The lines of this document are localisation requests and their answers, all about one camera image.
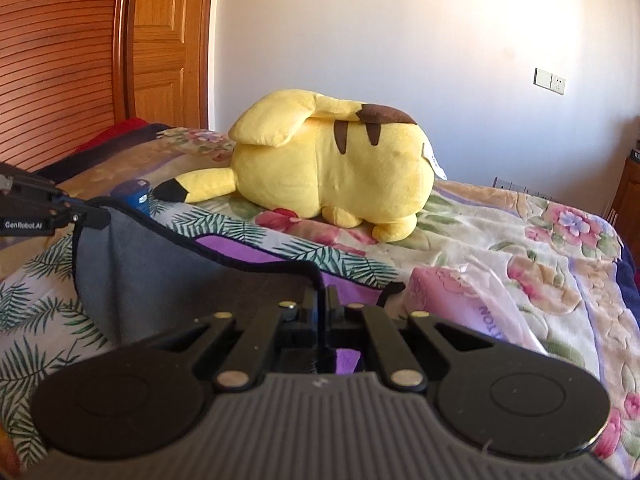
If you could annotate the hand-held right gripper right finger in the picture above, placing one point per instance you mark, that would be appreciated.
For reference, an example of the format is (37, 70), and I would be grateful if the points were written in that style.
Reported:
(334, 310)

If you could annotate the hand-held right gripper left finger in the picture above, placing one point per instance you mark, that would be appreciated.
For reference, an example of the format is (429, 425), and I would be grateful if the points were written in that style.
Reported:
(308, 311)

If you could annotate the wooden nightstand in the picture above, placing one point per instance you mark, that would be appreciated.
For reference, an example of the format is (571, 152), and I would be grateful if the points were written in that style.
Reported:
(628, 200)

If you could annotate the yellow plush toy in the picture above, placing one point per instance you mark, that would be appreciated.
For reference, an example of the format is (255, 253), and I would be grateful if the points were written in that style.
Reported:
(325, 165)

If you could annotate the red cloth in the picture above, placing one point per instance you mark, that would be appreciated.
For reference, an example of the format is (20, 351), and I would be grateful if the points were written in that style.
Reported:
(116, 132)

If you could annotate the wooden panel door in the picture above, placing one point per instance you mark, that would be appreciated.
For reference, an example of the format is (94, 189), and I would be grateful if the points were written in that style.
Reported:
(165, 40)

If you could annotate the wall switch plate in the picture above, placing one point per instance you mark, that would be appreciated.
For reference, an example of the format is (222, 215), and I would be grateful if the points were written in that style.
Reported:
(549, 81)

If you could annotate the grey and purple towel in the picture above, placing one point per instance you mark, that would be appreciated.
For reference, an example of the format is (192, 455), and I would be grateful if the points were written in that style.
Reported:
(150, 270)

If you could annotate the blue cylindrical container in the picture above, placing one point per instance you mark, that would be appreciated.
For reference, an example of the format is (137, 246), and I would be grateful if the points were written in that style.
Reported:
(133, 195)

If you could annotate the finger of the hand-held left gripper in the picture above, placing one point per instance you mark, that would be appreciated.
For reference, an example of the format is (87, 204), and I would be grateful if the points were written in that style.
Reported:
(86, 215)

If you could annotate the pink printed cloth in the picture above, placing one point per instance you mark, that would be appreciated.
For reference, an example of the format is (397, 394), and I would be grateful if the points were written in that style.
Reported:
(450, 295)

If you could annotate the floral blanket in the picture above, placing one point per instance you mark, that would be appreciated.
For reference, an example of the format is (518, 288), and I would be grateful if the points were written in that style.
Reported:
(510, 240)

